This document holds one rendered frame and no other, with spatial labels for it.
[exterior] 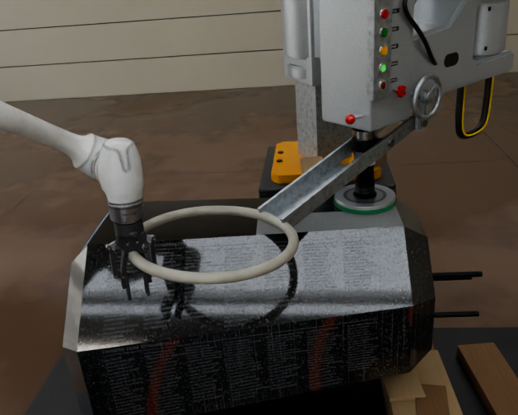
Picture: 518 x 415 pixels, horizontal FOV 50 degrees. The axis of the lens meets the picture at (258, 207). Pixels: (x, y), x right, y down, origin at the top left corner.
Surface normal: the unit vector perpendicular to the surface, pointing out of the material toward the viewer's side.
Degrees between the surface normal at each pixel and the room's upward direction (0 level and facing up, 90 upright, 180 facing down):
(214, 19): 90
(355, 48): 90
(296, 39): 90
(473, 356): 0
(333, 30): 90
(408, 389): 0
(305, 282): 45
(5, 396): 0
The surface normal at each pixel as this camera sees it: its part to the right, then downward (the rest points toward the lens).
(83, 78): -0.07, 0.42
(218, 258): -0.06, -0.35
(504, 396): -0.07, -0.91
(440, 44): 0.63, 0.28
